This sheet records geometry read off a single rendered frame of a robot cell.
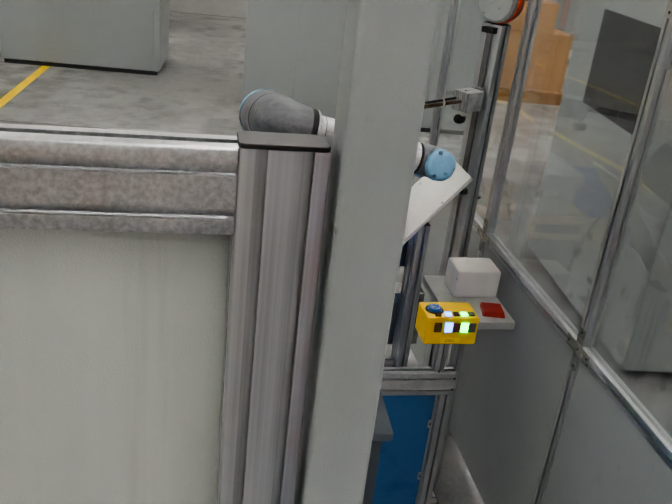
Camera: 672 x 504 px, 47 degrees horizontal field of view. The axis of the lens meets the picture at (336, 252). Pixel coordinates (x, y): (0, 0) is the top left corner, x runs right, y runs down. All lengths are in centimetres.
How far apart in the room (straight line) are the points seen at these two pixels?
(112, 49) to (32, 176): 923
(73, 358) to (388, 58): 31
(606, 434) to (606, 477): 12
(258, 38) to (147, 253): 745
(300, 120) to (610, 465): 132
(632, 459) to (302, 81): 632
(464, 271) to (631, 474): 96
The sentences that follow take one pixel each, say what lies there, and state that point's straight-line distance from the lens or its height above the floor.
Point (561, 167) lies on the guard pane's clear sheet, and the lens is 266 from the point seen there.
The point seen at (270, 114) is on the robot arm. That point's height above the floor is 170.
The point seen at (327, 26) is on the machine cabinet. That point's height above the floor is 99.
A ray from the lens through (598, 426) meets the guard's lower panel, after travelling 243.
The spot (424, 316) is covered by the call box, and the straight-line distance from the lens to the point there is 231.
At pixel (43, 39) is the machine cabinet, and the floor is 31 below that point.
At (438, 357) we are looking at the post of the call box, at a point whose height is 91.
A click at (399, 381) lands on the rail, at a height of 83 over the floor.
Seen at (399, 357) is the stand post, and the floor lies 62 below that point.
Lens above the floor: 215
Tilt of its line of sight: 24 degrees down
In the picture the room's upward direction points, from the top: 7 degrees clockwise
